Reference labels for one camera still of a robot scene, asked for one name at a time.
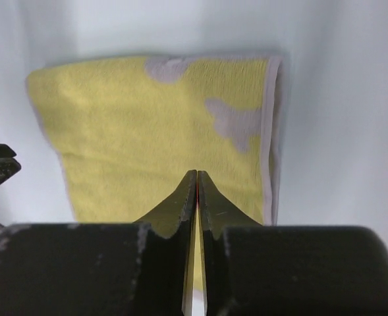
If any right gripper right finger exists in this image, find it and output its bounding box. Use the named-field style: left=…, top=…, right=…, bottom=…
left=197, top=171, right=261, bottom=315

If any grey towel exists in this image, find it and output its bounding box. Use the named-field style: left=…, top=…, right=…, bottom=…
left=26, top=54, right=283, bottom=225

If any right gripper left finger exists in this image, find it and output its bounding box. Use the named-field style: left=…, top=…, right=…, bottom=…
left=132, top=170, right=197, bottom=315

